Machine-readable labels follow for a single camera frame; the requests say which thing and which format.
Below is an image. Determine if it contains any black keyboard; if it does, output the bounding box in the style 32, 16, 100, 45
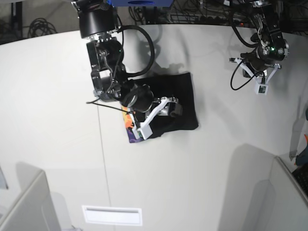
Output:
292, 165, 308, 195

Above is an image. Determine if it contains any white table label plate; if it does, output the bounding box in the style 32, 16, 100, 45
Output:
82, 205, 143, 226

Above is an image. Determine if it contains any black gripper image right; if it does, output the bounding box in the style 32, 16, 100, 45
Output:
242, 51, 267, 77

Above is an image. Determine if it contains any coiled black cable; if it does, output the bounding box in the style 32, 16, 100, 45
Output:
28, 18, 58, 38

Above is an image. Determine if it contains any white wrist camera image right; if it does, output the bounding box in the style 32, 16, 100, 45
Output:
229, 58, 282, 95

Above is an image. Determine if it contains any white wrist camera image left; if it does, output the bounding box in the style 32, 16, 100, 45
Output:
137, 97, 182, 140

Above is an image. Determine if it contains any grey partition panel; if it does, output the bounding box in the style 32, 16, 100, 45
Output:
0, 170, 61, 231
252, 157, 308, 231

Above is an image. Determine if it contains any blue box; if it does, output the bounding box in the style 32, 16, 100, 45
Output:
107, 0, 173, 7

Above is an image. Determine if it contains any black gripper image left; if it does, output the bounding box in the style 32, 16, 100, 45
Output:
121, 84, 183, 117

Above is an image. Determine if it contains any black T-shirt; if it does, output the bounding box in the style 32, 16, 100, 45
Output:
120, 72, 199, 143

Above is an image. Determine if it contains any grey partition panel right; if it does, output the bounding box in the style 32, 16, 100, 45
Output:
252, 157, 308, 231

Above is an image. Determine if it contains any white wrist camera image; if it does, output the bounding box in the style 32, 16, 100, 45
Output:
229, 58, 282, 95
137, 97, 182, 140

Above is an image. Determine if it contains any black power strip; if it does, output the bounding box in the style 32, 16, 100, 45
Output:
194, 16, 230, 26

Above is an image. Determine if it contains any orange and teal tool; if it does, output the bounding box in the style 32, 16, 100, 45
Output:
295, 145, 308, 166

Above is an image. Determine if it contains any grey partition panel left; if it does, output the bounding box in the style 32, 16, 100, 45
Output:
0, 170, 61, 231

